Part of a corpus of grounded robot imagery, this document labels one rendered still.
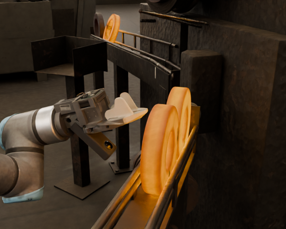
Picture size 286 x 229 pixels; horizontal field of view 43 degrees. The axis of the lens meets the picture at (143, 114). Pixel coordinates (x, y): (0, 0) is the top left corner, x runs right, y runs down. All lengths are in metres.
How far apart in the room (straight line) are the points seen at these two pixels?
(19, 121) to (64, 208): 0.89
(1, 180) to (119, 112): 0.28
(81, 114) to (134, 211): 0.29
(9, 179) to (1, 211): 0.98
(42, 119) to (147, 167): 0.36
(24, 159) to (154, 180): 0.40
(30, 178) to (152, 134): 0.39
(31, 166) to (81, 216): 0.83
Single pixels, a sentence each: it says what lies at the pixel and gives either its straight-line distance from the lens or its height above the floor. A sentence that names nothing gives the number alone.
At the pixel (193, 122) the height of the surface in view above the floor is 0.68.
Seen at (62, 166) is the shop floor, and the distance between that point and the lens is 2.07.
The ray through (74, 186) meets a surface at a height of 0.01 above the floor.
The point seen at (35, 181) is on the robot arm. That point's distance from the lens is 0.88.
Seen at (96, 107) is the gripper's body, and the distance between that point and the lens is 0.80.
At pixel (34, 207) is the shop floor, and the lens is 1.78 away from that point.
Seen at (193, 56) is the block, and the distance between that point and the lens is 0.99.
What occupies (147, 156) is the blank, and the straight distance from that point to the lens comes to 0.56.
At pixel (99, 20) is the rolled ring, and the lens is 2.21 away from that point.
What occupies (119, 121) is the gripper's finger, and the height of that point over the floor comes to 0.71.
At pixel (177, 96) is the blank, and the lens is 0.72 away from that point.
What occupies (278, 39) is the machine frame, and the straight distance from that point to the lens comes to 0.86.
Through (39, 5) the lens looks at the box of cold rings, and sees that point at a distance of 3.52.
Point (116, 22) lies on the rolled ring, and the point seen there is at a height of 0.74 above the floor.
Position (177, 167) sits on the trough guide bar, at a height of 0.70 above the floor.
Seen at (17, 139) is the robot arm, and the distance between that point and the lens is 0.90.
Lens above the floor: 1.02
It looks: 22 degrees down
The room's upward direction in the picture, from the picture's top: straight up
